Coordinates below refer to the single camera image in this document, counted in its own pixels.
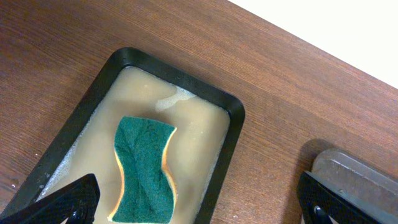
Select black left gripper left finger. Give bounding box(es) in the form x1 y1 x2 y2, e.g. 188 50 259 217
1 174 100 224

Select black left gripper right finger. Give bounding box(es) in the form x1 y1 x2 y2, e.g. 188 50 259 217
297 171 397 224

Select green and yellow sponge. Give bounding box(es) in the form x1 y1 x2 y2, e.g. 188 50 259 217
108 116 177 223

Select dark brown serving tray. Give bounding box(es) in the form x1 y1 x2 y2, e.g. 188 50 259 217
311 148 397 216

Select black soapy water tray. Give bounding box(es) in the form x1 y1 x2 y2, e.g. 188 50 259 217
0 47 246 224

